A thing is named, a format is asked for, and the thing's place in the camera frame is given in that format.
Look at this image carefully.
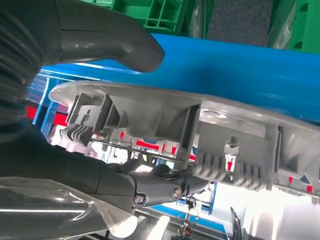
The blue metal shelf rack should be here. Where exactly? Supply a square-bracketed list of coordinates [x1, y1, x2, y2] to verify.
[26, 33, 320, 234]

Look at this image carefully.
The green plastic crate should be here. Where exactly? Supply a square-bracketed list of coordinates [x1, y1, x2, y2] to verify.
[82, 0, 216, 36]
[267, 0, 320, 54]

